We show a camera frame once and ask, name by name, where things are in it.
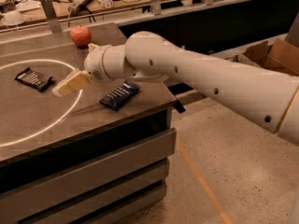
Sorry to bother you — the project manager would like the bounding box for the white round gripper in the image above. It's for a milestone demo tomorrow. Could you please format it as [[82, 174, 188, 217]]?
[[52, 43, 125, 97]]

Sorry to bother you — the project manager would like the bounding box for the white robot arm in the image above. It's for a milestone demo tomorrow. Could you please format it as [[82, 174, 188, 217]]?
[[52, 32, 299, 145]]

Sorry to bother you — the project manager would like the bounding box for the black rxbar chocolate bar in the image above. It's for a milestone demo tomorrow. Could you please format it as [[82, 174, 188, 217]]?
[[15, 67, 52, 91]]

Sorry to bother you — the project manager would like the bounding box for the blue rxbar snack bar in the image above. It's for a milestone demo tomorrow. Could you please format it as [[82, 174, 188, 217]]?
[[99, 80, 140, 111]]

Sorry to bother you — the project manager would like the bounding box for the red apple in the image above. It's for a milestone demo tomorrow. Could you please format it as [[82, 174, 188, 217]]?
[[70, 25, 92, 48]]

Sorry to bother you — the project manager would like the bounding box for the grey power strip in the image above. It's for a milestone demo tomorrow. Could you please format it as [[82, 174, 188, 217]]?
[[67, 0, 92, 14]]

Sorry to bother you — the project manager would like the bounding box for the white face mask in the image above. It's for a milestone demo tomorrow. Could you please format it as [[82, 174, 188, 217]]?
[[1, 10, 26, 26]]

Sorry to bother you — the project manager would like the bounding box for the grey table drawer cabinet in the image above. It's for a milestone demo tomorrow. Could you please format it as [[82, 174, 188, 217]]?
[[0, 106, 177, 224]]

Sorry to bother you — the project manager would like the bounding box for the cardboard box with logo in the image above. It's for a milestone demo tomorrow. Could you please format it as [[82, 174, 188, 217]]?
[[233, 38, 299, 76]]

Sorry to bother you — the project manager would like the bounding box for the metal railing post bracket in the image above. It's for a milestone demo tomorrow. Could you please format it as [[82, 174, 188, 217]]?
[[39, 0, 62, 34]]

